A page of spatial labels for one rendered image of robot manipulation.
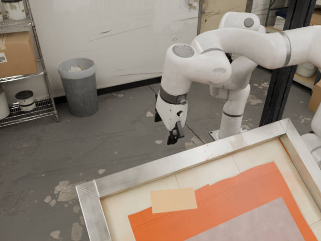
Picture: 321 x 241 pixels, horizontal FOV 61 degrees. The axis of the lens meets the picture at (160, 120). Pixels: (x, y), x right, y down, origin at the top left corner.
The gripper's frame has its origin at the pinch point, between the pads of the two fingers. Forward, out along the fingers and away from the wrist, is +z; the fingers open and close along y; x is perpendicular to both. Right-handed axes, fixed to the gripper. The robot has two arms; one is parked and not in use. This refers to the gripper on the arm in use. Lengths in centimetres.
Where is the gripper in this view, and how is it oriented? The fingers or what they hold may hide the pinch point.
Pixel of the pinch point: (165, 129)
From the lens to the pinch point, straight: 82.7
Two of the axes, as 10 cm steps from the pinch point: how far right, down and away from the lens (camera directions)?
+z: -1.2, 6.4, 7.5
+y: -4.1, -7.3, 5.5
